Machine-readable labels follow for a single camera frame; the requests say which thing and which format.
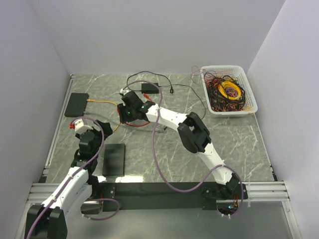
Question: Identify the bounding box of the black power adapter cable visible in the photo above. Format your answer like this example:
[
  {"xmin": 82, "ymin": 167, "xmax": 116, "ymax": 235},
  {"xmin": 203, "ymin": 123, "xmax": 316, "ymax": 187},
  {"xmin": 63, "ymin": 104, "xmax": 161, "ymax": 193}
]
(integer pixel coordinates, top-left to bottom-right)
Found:
[{"xmin": 126, "ymin": 71, "xmax": 207, "ymax": 120}]

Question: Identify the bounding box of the black power adapter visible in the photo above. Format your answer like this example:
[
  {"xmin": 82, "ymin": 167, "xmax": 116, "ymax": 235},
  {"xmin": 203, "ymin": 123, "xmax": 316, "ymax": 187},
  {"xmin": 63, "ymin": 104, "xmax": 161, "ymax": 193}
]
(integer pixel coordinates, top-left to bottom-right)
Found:
[{"xmin": 141, "ymin": 83, "xmax": 159, "ymax": 94}]

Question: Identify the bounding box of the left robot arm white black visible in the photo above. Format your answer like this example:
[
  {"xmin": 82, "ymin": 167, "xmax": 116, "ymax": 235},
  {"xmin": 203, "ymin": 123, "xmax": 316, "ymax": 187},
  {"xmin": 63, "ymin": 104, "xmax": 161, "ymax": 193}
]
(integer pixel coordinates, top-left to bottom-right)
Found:
[{"xmin": 24, "ymin": 117, "xmax": 113, "ymax": 239}]

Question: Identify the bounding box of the white plastic basket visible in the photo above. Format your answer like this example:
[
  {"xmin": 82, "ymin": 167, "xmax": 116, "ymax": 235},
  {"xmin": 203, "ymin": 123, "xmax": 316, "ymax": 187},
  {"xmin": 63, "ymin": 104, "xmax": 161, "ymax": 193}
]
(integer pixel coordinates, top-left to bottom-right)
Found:
[{"xmin": 200, "ymin": 65, "xmax": 258, "ymax": 117}]

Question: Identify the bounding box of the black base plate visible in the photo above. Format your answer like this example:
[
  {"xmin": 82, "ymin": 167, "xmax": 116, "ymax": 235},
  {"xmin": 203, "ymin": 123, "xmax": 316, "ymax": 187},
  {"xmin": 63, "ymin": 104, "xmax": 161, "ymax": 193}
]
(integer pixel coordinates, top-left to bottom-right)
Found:
[{"xmin": 100, "ymin": 182, "xmax": 248, "ymax": 211}]

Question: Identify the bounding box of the grey ethernet cable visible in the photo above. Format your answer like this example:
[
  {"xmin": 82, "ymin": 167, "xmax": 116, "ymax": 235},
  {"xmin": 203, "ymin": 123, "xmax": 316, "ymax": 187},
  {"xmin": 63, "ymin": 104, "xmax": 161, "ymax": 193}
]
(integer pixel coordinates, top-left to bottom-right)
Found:
[{"xmin": 83, "ymin": 112, "xmax": 165, "ymax": 134}]

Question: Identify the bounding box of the aluminium rail frame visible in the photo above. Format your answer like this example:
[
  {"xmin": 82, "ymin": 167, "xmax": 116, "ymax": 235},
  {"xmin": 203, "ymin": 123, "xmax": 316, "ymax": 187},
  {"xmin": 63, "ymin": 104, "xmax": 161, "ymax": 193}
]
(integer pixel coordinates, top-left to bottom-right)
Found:
[{"xmin": 26, "ymin": 181, "xmax": 290, "ymax": 204}]

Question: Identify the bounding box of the red ethernet cable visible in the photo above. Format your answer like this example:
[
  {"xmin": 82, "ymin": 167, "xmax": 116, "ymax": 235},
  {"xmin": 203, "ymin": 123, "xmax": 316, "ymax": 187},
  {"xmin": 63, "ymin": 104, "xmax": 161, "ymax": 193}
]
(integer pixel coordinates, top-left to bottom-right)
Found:
[{"xmin": 124, "ymin": 93, "xmax": 153, "ymax": 128}]

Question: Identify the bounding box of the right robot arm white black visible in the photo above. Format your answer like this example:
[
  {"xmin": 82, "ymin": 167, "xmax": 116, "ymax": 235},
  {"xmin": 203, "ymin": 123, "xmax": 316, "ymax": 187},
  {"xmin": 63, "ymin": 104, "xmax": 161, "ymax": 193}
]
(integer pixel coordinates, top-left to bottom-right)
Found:
[{"xmin": 118, "ymin": 90, "xmax": 248, "ymax": 200}]

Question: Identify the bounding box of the black box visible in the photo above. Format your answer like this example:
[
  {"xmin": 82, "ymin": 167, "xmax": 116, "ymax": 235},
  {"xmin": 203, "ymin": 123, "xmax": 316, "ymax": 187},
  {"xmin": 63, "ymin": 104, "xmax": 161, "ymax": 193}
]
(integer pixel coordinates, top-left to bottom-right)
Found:
[{"xmin": 102, "ymin": 143, "xmax": 126, "ymax": 177}]

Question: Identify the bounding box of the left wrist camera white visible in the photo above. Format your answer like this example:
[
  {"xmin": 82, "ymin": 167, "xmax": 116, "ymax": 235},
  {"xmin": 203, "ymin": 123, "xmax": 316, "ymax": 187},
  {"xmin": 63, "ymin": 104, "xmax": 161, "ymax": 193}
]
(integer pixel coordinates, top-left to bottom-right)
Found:
[{"xmin": 69, "ymin": 119, "xmax": 93, "ymax": 134}]

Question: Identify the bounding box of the tangled cable bundle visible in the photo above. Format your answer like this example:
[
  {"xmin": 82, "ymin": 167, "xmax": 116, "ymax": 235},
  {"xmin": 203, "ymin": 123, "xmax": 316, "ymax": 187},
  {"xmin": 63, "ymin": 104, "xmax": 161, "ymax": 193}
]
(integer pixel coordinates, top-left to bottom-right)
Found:
[{"xmin": 190, "ymin": 65, "xmax": 252, "ymax": 113}]

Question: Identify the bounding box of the black network switch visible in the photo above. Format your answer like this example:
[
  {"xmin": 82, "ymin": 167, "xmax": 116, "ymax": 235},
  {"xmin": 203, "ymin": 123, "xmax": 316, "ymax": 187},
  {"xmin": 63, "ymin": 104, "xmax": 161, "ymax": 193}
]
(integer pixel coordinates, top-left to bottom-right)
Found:
[{"xmin": 64, "ymin": 93, "xmax": 89, "ymax": 118}]

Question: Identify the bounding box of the yellow ethernet cable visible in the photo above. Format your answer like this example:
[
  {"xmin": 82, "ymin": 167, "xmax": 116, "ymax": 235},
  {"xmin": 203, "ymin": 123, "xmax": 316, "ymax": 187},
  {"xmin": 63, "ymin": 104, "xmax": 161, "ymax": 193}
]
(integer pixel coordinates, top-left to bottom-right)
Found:
[{"xmin": 87, "ymin": 98, "xmax": 121, "ymax": 133}]

